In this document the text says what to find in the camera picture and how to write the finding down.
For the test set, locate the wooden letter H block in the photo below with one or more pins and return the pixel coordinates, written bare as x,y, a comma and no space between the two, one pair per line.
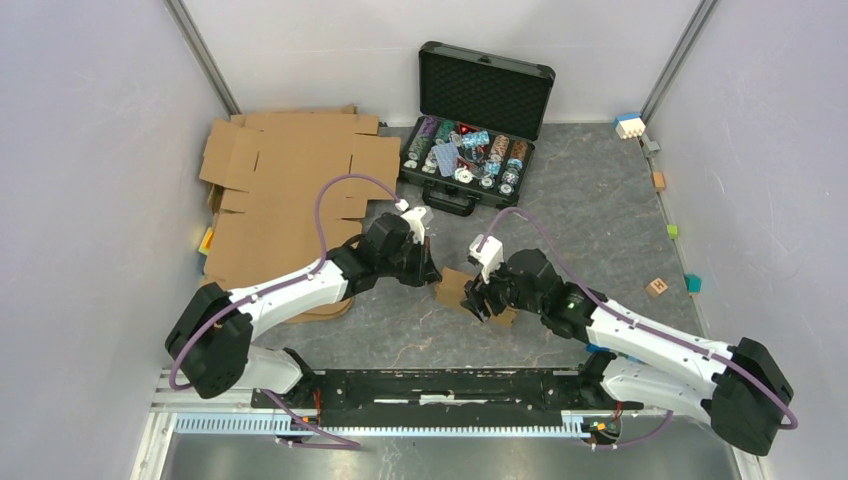
656,287

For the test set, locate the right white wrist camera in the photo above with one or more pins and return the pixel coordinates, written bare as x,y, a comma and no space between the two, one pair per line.
487,252

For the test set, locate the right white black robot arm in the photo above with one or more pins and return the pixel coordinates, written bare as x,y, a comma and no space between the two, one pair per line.
738,390

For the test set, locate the yellow orange block at left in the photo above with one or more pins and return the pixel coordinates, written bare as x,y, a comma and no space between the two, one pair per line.
205,244

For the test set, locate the blue white toy block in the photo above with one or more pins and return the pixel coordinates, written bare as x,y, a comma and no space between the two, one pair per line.
629,125

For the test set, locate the orange small block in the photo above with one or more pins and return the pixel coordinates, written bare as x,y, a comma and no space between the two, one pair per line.
658,180

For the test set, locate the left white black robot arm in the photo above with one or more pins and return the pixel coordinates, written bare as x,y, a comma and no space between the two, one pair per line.
212,342

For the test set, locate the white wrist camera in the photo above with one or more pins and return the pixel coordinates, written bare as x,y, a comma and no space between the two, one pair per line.
417,218
487,252

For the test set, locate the stack of cardboard blanks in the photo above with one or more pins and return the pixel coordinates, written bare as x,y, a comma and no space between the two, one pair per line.
281,182

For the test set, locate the grey small block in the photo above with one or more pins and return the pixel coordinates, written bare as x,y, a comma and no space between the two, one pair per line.
650,148

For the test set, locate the blue block near base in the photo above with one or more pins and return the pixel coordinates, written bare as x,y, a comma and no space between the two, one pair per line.
592,348

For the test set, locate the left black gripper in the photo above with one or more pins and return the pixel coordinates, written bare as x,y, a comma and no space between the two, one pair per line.
430,272

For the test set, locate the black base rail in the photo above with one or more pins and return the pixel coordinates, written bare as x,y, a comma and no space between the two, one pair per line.
520,397

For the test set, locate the black poker chip case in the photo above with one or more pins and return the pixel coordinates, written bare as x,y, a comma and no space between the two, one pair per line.
481,113

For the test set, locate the teal small block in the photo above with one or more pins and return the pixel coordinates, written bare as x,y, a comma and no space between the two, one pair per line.
693,283

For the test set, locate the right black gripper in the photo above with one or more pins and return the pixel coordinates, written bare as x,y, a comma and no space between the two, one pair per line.
477,292

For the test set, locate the brown cardboard box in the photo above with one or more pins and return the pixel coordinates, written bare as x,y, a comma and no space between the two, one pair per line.
450,292

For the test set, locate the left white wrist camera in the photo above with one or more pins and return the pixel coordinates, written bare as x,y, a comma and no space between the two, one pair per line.
417,218

